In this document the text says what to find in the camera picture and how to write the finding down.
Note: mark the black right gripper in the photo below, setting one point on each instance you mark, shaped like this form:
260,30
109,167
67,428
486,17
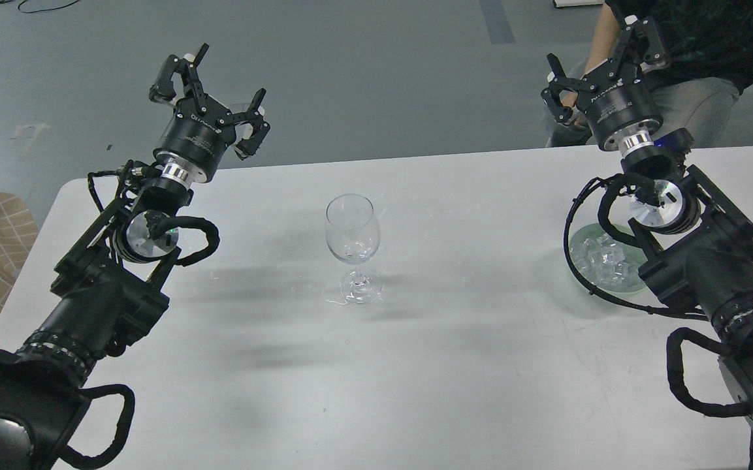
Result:
618,108

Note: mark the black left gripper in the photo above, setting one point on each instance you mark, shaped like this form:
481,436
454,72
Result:
200,130

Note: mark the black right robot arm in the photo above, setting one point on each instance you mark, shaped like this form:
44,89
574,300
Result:
698,244

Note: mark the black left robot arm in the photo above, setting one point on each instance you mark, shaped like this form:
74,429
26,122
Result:
110,282

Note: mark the clear wine glass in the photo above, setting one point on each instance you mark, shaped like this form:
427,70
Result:
352,235

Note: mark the pile of ice cubes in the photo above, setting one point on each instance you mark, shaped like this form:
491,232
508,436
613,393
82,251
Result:
605,261

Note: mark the seated person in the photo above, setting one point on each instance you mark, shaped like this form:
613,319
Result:
711,48

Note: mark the green bowl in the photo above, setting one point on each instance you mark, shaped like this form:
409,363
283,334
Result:
611,274

